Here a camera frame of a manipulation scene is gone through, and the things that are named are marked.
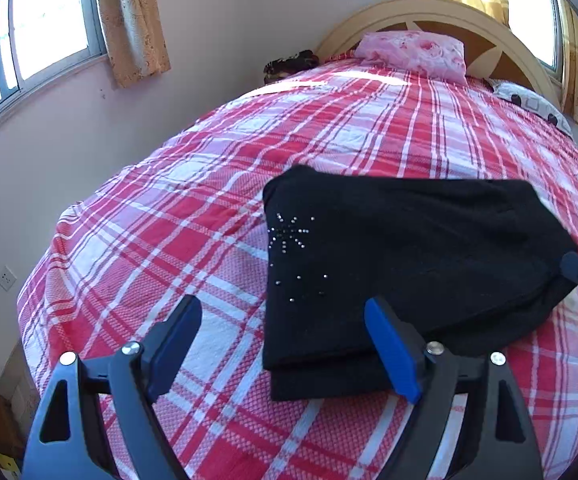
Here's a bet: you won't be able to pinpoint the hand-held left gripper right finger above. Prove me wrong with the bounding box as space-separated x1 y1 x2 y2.
363 296 546 480

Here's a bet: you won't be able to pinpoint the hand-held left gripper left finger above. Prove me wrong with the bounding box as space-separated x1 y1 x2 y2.
20 295 204 480

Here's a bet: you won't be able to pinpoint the black pants with rhinestones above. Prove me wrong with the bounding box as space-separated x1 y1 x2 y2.
261 164 578 402

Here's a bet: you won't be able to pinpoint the red plaid bed sheet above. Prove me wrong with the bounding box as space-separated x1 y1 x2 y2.
16 52 578 480

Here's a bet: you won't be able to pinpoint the white pillow with black dots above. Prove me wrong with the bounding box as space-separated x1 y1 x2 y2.
486 77 574 136

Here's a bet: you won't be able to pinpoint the window behind headboard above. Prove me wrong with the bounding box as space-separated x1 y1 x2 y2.
501 0 564 73

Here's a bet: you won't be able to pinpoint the pink floral pillow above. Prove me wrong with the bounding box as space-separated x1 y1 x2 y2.
354 30 467 83

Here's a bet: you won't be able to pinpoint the dark patterned cloth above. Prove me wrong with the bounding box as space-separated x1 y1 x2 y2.
263 50 320 85

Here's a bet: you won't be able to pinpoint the cream wooden headboard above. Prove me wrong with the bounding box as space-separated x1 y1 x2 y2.
315 0 564 111

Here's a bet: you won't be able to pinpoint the side wall window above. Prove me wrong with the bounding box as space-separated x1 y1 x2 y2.
0 0 108 133

